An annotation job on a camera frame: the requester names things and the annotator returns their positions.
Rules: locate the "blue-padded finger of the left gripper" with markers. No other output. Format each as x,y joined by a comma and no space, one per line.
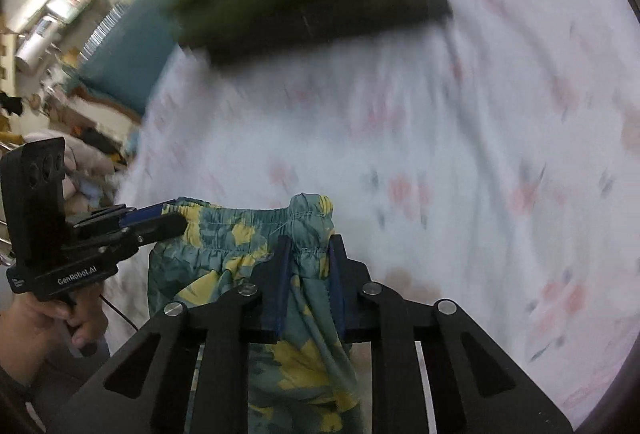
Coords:
152,224

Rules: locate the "teal yellow floral pants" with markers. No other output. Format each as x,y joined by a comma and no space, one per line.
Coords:
300,377

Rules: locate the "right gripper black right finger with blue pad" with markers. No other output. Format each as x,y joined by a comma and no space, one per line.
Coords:
346,279

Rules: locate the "white appliance on counter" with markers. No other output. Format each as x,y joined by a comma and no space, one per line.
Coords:
33,47

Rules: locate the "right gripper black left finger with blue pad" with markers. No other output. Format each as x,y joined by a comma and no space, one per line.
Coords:
273,279

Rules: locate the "pink cloth on rack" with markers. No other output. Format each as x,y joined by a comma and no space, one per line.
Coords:
88,182

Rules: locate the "teal pillow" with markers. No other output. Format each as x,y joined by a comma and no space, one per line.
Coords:
125,55

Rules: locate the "white floral bed sheet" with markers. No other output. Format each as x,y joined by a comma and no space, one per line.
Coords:
493,160

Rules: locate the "person's left hand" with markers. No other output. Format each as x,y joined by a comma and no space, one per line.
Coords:
29,331

